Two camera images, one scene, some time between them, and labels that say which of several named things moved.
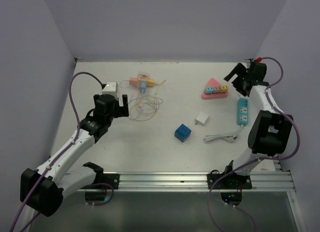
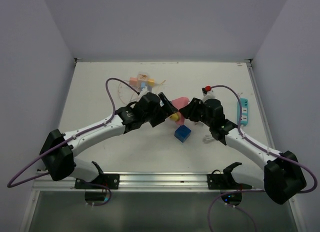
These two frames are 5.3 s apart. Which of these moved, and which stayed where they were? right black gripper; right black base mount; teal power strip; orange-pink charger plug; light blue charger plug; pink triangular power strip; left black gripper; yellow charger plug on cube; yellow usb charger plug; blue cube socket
Moved: yellow usb charger plug; pink triangular power strip; right black gripper; left black gripper
Stayed: teal power strip; right black base mount; blue cube socket; orange-pink charger plug; light blue charger plug; yellow charger plug on cube
